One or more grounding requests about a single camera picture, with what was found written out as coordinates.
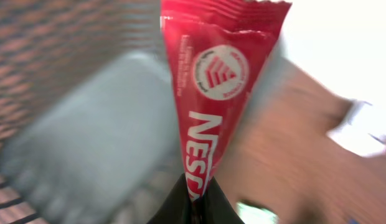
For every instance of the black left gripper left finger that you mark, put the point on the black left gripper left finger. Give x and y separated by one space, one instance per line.
176 208

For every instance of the grey plastic shopping basket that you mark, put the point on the grey plastic shopping basket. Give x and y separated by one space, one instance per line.
89 130

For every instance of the red Nescafe stick sachet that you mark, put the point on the red Nescafe stick sachet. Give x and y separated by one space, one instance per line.
216 50

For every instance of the white teal wet wipes pack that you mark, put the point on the white teal wet wipes pack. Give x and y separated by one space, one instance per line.
251 214

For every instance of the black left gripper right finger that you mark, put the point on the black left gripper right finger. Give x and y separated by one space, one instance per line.
214 207

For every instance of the white barcode scanner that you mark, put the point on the white barcode scanner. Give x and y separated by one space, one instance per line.
362 131

